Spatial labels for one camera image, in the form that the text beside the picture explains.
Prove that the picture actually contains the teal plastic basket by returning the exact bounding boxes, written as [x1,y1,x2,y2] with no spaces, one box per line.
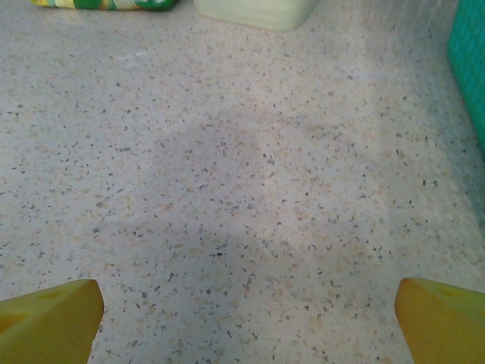
[446,0,485,164]

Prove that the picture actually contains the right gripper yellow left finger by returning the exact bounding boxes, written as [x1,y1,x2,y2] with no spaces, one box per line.
[0,279,105,364]

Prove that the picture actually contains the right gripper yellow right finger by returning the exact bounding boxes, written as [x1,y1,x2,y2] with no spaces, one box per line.
[394,277,485,364]

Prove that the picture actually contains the cream knife block pink top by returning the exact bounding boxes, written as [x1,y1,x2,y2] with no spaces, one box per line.
[192,0,319,31]

